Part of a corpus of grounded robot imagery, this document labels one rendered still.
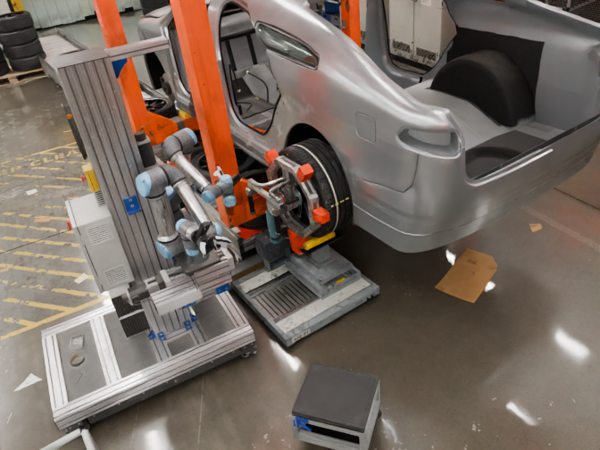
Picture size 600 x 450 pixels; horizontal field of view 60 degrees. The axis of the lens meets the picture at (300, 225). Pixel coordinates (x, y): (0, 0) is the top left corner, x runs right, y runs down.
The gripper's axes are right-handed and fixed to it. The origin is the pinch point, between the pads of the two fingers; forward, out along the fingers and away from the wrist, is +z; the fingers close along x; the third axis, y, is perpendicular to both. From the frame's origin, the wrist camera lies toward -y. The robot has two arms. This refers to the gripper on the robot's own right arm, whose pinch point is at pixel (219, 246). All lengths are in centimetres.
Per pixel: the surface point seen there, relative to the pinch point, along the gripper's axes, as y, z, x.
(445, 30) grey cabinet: -14, -250, -551
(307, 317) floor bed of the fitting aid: 106, -29, -84
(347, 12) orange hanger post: -52, -260, -361
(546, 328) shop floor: 99, 92, -189
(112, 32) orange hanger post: -55, -295, -92
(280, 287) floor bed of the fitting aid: 106, -69, -94
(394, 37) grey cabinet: 10, -357, -572
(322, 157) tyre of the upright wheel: -5, -40, -107
